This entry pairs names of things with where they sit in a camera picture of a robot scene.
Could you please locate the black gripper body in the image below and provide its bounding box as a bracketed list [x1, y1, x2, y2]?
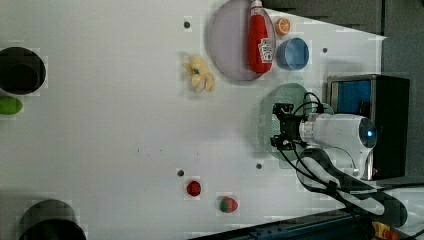
[270, 103, 304, 150]

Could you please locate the green plastic strainer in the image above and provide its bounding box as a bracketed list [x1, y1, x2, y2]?
[254, 83, 311, 169]

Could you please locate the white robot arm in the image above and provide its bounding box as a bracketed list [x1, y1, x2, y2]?
[270, 103, 408, 227]

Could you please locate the green mug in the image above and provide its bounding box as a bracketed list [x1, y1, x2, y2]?
[312, 103, 334, 115]

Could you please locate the blue bowl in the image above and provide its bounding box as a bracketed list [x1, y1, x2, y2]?
[276, 38, 309, 70]

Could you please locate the strawberry toy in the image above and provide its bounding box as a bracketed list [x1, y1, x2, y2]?
[219, 197, 238, 213]

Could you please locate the red ketchup bottle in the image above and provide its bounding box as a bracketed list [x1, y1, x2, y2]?
[248, 0, 273, 74]

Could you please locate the black toaster oven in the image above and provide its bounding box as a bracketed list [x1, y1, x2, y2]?
[327, 74, 410, 181]

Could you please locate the peeled banana toy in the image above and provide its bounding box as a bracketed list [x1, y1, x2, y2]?
[183, 55, 215, 92]

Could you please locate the red tomato toy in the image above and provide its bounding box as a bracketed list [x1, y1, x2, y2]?
[186, 181, 201, 197]

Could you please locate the orange slice toy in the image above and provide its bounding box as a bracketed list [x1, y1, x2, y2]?
[274, 17, 291, 36]

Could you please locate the purple round plate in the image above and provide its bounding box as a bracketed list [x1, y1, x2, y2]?
[208, 0, 276, 81]

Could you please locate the yellow red clamp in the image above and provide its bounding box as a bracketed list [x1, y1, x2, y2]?
[372, 222, 400, 240]

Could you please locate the black round base lower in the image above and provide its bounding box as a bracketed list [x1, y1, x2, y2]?
[18, 199, 87, 240]

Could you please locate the black round base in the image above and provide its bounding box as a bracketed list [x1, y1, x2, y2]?
[0, 47, 46, 95]
[18, 199, 87, 240]

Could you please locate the black round base upper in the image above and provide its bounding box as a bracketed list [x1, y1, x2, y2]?
[0, 47, 46, 95]

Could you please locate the green cucumber toy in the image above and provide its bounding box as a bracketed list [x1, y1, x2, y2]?
[0, 96, 23, 115]

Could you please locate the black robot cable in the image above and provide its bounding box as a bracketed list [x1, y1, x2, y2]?
[278, 91, 424, 240]

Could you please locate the blue metal frame rail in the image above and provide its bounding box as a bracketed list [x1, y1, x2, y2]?
[189, 209, 374, 240]

